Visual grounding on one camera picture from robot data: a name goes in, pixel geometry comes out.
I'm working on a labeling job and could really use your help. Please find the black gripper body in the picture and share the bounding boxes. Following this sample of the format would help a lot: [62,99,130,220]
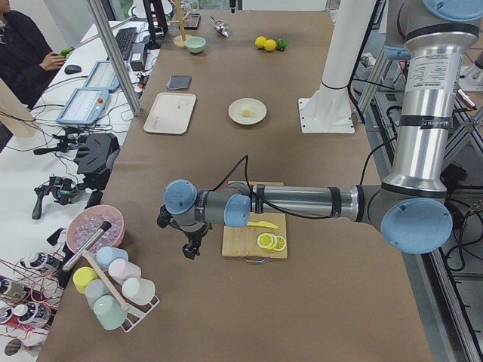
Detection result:
[179,224,208,249]

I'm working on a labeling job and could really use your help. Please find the cream round plate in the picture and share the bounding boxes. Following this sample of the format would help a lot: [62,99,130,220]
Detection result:
[228,98,267,125]

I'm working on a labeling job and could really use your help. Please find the cream rabbit tray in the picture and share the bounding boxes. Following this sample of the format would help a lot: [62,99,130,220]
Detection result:
[143,92,196,135]

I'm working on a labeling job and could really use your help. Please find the black tray corner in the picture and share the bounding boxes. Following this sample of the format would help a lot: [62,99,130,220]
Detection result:
[184,14,201,30]

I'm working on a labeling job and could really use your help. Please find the wooden cutting board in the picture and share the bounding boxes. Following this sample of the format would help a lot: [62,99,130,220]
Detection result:
[220,180,288,260]

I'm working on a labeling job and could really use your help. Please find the pale green cup on rack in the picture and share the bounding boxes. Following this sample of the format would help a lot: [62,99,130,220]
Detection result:
[122,278,155,305]

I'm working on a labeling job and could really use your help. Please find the yellow plastic knife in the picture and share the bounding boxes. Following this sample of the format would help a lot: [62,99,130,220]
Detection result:
[247,221,278,229]

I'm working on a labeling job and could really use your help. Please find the pink cup on rack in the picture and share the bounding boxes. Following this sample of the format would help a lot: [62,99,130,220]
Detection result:
[108,258,141,285]

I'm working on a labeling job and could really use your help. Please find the cup rack pastel cups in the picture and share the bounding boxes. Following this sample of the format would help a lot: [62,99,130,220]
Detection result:
[83,251,162,333]

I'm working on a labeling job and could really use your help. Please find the lemon slice stack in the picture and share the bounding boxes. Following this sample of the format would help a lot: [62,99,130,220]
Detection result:
[257,233,287,252]

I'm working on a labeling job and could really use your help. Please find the blue cup on rack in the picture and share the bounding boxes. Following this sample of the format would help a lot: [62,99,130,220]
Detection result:
[95,247,129,271]

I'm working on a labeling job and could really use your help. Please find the pink ice bucket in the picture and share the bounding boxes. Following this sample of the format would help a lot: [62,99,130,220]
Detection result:
[66,204,125,254]

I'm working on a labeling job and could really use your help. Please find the mint cup on rack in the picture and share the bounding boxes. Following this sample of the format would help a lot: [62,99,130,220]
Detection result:
[93,295,128,330]

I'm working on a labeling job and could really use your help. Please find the grey cup on rack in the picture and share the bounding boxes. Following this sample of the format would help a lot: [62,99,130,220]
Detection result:
[85,279,111,309]

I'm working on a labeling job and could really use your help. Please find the yellow cup on rack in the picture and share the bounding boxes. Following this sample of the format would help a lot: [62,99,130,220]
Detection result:
[73,266,99,294]

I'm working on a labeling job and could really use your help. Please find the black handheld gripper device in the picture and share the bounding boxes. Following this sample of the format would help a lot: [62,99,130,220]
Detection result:
[32,176,79,219]

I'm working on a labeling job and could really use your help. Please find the bottle rack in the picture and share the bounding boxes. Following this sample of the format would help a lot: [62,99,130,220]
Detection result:
[1,252,63,333]

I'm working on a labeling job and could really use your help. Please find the grey folded cloth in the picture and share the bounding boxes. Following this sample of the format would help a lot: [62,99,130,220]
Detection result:
[166,75,192,91]

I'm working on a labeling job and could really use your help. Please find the teach pendant upper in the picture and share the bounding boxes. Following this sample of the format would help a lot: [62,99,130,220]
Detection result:
[56,87,109,126]

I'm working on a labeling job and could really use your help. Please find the mint green bowl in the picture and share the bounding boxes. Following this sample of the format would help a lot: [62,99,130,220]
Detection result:
[185,36,207,54]

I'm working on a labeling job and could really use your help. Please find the wooden cup stand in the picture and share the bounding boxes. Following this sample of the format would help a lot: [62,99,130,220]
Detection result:
[170,0,192,48]

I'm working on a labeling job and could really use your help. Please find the black computer mouse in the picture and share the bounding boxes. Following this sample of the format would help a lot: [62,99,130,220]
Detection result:
[64,64,82,75]

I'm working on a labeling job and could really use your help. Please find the yellow lemon upper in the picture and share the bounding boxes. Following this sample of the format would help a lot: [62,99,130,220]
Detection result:
[254,36,267,49]

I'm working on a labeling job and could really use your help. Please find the yellow lemon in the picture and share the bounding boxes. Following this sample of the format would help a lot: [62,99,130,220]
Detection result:
[254,36,267,49]
[263,38,278,52]

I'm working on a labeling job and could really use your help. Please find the yellow lemon lower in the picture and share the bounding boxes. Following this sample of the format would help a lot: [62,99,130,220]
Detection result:
[263,38,278,52]

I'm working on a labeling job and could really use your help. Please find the black keyboard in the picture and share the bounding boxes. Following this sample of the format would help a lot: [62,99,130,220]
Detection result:
[115,27,137,60]

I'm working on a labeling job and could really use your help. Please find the steel scoop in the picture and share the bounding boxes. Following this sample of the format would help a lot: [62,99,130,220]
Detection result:
[210,15,232,38]

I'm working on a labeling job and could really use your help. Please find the green lime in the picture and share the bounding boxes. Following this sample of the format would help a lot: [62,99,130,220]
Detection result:
[277,38,288,51]

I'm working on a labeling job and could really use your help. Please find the seated person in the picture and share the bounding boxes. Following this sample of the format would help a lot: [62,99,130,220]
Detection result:
[1,1,66,108]

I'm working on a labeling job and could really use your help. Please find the ice tongs handle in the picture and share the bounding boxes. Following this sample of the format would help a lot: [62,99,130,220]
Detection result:
[62,221,112,272]

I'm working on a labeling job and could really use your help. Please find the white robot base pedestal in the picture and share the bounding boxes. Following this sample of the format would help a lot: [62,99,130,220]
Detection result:
[298,0,377,133]

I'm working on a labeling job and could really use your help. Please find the aluminium frame post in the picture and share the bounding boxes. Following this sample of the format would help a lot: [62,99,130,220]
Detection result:
[86,0,141,116]

